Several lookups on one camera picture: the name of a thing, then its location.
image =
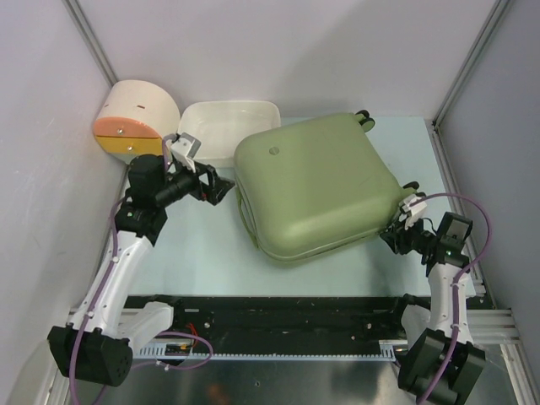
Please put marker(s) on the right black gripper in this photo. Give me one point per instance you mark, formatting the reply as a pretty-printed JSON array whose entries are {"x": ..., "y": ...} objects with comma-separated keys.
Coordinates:
[{"x": 396, "y": 239}]

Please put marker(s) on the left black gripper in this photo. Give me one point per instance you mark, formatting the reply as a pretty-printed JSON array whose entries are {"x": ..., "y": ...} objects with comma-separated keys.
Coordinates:
[{"x": 216, "y": 188}]

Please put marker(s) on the green hard-shell suitcase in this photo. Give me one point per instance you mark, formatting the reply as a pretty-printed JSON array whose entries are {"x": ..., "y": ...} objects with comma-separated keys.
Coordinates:
[{"x": 315, "y": 186}]

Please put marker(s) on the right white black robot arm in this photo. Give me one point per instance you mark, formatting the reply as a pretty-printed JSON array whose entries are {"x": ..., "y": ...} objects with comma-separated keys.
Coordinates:
[{"x": 442, "y": 364}]

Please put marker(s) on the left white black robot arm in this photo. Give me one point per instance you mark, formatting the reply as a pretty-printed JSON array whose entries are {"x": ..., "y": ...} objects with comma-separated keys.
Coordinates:
[{"x": 95, "y": 345}]

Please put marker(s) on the white rectangular plastic basin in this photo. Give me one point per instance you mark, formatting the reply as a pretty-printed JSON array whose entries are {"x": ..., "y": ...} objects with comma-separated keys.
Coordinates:
[{"x": 221, "y": 125}]

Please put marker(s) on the cream drawer box orange fronts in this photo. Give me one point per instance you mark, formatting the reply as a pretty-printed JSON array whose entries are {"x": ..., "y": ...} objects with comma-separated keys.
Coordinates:
[{"x": 133, "y": 120}]

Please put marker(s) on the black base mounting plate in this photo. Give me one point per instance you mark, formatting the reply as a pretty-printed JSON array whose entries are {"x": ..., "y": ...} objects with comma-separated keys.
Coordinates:
[{"x": 290, "y": 326}]

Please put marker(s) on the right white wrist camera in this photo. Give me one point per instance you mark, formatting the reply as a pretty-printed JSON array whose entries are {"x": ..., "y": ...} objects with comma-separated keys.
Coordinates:
[{"x": 411, "y": 209}]

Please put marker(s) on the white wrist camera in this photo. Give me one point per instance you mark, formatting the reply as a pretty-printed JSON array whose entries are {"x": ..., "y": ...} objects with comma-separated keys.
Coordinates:
[
  {"x": 411, "y": 209},
  {"x": 184, "y": 150}
]

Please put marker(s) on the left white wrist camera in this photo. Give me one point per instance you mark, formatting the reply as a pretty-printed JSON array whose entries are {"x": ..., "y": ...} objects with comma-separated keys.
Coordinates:
[{"x": 184, "y": 150}]

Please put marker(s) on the aluminium frame rail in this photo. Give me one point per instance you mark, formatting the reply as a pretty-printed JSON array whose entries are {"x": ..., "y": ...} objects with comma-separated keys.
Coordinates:
[{"x": 493, "y": 326}]

